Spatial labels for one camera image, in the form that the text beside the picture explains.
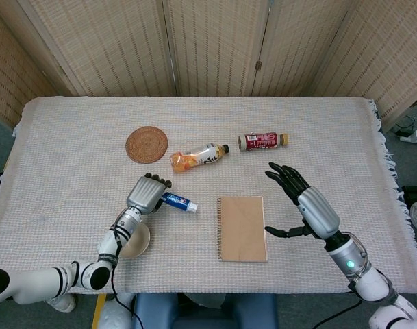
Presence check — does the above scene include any beige bowl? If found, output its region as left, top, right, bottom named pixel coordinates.
left=112, top=209, right=151, bottom=259

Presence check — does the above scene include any orange juice bottle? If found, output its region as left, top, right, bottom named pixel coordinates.
left=170, top=143, right=230, bottom=173

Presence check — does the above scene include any woven folding screen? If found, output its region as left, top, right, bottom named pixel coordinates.
left=0, top=0, right=417, bottom=134

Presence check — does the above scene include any white power strip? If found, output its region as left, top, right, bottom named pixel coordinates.
left=399, top=127, right=417, bottom=146

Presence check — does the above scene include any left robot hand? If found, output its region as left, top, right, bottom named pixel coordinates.
left=125, top=173, right=173, bottom=217

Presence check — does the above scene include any blue white toothpaste tube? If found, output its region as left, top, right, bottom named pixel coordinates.
left=159, top=191, right=199, bottom=215

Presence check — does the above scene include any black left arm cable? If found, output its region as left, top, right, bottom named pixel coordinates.
left=109, top=226, right=142, bottom=329

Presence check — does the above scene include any blue padded seat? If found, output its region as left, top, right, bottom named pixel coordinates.
left=131, top=293, right=279, bottom=329

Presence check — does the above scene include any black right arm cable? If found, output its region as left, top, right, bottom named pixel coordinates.
left=312, top=297, right=364, bottom=329

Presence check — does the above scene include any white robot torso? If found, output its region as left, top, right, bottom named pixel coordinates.
left=94, top=293, right=137, bottom=329

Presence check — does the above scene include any black box on floor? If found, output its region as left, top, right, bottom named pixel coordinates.
left=401, top=186, right=417, bottom=204

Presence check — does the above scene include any round woven rattan coaster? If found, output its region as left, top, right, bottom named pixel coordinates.
left=125, top=126, right=170, bottom=164

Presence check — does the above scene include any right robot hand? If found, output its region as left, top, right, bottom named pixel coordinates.
left=264, top=162, right=342, bottom=241

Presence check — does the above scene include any white woven tablecloth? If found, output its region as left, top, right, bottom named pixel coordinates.
left=0, top=95, right=417, bottom=296

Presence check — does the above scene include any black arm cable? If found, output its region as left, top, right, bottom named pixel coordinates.
left=312, top=297, right=364, bottom=329
left=109, top=226, right=142, bottom=329

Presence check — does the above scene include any red Costa coffee bottle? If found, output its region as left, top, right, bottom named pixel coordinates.
left=238, top=131, right=290, bottom=152

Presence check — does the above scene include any kraft spiral notebook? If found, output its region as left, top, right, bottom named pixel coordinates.
left=216, top=195, right=269, bottom=264

